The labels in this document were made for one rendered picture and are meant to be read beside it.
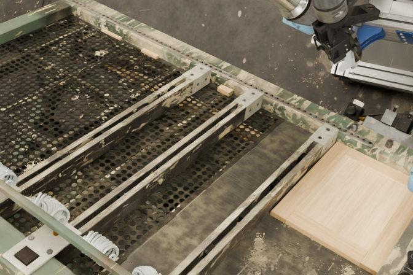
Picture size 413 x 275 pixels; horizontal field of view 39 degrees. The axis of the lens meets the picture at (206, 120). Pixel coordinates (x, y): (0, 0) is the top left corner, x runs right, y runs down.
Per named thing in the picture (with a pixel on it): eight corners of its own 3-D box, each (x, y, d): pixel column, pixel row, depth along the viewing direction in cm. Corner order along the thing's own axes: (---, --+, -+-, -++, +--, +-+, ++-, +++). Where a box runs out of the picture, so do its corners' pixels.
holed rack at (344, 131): (374, 143, 214) (374, 142, 214) (371, 147, 212) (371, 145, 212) (66, -3, 285) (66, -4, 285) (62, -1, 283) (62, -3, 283)
